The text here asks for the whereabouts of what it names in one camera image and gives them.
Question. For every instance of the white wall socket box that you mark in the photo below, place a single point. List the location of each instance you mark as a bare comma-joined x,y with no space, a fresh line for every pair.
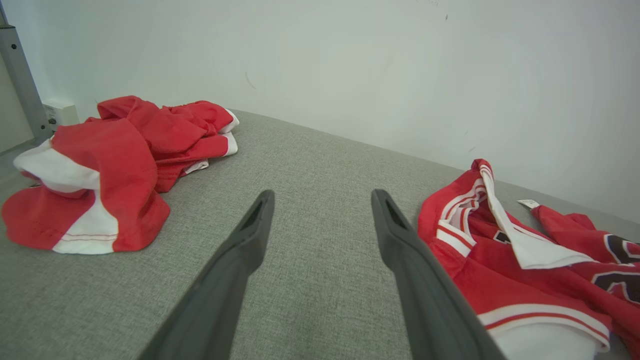
62,114

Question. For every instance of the red white basketball jersey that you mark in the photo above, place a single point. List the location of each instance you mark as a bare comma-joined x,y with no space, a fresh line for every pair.
500,280

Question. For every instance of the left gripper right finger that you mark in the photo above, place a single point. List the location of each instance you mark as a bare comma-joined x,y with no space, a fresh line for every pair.
435,320

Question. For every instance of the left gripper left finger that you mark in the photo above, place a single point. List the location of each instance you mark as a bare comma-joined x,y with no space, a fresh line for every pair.
210,320

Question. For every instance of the red white shorts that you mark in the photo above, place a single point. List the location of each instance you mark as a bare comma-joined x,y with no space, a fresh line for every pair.
125,165

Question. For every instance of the grey metal post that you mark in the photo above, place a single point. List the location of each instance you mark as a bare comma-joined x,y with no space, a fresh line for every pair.
22,80

